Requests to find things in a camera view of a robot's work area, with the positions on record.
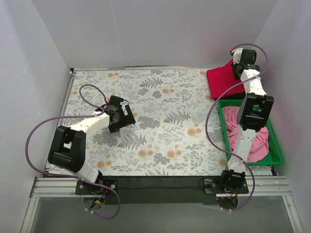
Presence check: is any red t shirt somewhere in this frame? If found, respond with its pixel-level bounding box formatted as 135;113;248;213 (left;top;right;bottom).
207;60;245;100

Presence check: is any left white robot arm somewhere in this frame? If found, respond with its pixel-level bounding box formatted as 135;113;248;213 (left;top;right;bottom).
48;95;136;183

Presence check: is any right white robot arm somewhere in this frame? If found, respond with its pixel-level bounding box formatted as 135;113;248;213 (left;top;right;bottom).
220;48;274;193

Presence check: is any folded black t shirt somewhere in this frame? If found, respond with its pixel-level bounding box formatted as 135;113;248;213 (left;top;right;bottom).
221;92;245;100

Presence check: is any floral table mat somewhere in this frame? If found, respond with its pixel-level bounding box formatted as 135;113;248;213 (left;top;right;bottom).
63;69;227;176

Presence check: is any pink t shirt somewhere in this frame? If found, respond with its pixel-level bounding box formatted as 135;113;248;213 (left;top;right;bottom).
222;106;269;164

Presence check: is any green plastic bin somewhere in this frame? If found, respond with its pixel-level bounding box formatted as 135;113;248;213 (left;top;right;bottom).
217;100;283;166

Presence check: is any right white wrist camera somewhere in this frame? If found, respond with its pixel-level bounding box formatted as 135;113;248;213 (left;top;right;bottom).
230;48;243;65

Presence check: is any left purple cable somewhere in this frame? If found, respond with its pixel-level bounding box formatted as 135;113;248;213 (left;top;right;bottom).
25;84;121;219

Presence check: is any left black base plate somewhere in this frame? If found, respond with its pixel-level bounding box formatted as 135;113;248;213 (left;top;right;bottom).
75;179;119;195

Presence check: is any aluminium frame rail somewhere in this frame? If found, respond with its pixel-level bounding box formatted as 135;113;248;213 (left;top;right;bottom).
31;176;291;216

